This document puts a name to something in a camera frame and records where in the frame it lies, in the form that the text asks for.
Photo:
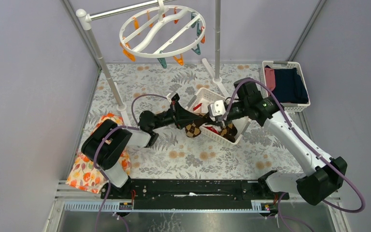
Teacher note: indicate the orange clip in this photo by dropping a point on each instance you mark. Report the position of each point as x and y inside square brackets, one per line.
[125, 51]
[179, 59]

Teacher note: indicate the floral grey tablecloth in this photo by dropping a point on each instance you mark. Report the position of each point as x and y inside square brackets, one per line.
[174, 155]

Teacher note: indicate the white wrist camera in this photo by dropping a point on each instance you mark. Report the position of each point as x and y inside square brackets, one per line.
[170, 96]
[216, 110]

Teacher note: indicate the white perforated sock basket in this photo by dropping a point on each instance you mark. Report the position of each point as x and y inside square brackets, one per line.
[240, 124]

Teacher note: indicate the brown argyle sock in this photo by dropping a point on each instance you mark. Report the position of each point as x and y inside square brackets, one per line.
[229, 132]
[193, 130]

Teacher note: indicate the teal front clip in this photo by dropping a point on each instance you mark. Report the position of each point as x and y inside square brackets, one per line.
[163, 62]

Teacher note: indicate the pink garment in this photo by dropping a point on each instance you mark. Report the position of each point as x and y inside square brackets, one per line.
[270, 78]

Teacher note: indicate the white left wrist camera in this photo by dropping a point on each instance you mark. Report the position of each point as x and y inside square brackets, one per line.
[170, 96]

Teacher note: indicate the white rack right foot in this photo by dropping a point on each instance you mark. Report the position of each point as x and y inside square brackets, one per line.
[216, 79]

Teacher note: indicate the white round clip hanger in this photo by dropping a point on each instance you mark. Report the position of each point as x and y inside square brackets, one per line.
[163, 31]

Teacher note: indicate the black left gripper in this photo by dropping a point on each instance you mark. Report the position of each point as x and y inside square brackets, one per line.
[175, 113]

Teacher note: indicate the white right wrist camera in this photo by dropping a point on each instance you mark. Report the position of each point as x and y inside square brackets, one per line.
[216, 110]

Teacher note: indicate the teal clip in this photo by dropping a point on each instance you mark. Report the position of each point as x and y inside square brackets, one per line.
[196, 49]
[163, 62]

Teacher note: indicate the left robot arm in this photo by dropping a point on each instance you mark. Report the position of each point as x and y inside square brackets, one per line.
[105, 145]

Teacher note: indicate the floral orange cloth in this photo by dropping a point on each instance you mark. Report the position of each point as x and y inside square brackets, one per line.
[84, 175]

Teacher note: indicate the teal right clip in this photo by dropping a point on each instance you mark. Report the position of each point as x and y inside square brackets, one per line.
[196, 49]

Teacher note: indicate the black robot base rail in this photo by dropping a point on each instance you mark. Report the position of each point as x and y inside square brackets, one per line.
[182, 194]

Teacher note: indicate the grey left rack pole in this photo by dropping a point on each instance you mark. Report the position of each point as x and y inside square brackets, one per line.
[85, 22]

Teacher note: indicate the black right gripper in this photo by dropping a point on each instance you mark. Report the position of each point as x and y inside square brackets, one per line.
[215, 123]

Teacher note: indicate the navy garment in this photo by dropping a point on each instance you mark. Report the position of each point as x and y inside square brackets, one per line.
[289, 87]

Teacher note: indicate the red snowflake sock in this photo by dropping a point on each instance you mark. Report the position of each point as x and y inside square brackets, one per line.
[199, 111]

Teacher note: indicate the grey horizontal rack bar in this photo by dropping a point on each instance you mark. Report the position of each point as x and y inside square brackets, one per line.
[108, 13]

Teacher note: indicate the white basket with clothes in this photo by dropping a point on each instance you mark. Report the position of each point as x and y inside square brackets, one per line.
[293, 107]

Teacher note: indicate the orange front left clip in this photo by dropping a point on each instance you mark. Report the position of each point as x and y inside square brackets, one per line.
[125, 51]

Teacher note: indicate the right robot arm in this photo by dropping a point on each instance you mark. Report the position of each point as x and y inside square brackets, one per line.
[321, 176]

